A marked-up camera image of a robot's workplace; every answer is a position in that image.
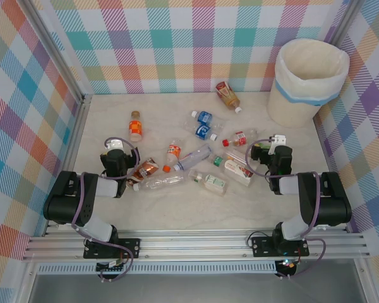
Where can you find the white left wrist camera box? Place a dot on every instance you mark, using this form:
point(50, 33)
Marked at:
point(116, 144)

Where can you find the crushed orange label soda bottle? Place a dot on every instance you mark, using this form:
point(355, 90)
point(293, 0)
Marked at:
point(173, 151)

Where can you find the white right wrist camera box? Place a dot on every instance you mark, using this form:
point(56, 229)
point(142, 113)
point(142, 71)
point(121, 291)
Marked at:
point(278, 139)

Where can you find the clear purple label water bottle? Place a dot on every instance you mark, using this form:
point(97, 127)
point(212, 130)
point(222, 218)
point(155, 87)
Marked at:
point(192, 158)

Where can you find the square green label clear bottle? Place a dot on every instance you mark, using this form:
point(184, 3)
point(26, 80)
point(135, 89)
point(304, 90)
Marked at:
point(216, 182)

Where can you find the small controller board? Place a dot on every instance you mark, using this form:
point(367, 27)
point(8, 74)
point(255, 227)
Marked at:
point(287, 265)
point(109, 268)

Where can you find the aluminium frame post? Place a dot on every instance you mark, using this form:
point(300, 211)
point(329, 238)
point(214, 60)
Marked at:
point(66, 57)
point(345, 19)

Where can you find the cream bin with white liner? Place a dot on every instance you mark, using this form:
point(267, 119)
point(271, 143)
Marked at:
point(290, 110)

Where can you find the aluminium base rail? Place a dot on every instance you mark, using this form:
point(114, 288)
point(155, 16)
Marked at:
point(192, 246)

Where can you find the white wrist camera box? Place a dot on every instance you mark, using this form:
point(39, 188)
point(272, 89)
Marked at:
point(116, 144)
point(278, 139)

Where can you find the red white label clear bottle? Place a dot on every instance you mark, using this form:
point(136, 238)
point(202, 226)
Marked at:
point(238, 168)

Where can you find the brown label bottle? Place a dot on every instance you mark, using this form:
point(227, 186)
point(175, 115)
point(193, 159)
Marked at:
point(144, 170)

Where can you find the red gold label tea bottle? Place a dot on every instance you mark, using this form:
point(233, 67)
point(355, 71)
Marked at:
point(225, 93)

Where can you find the orange label amber cap bottle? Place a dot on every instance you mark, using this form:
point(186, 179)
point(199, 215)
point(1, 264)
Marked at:
point(135, 127)

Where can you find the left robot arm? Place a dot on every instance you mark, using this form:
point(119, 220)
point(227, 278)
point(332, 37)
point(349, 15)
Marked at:
point(82, 205)

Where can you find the blue label clear water bottle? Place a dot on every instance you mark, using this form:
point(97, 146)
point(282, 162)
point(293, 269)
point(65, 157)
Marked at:
point(202, 131)
point(205, 117)

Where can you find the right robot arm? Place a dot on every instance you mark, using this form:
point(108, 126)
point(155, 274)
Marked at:
point(331, 205)

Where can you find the small green and clear bottle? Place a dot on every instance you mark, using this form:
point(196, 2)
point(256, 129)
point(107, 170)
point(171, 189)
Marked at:
point(218, 161)

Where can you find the lime green print clear bottle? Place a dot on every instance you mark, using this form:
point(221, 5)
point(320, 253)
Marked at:
point(265, 146)

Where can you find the red cap red label bottle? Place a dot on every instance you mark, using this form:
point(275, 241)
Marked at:
point(240, 137)

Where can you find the large clear unlabelled bottle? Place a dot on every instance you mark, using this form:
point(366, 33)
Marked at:
point(164, 182)

